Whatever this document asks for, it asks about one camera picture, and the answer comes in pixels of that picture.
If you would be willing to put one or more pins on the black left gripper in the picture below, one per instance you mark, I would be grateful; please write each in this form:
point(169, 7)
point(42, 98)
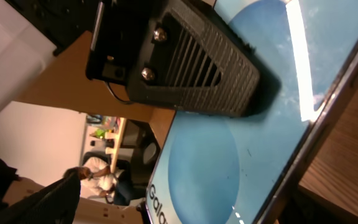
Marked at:
point(172, 54)

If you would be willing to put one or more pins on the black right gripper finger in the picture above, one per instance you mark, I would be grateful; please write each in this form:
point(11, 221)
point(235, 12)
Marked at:
point(24, 201)

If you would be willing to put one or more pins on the Galaxy S25 smartphone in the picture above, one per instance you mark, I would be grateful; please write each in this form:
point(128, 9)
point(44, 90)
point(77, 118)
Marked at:
point(216, 169)

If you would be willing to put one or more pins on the seated person white shirt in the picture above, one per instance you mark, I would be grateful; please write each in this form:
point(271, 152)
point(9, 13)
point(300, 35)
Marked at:
point(96, 175)

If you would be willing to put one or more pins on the wooden shelf with items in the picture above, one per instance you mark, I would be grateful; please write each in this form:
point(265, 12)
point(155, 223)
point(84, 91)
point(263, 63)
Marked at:
point(106, 138)

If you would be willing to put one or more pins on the black office chair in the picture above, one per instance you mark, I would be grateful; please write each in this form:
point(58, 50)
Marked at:
point(140, 164)

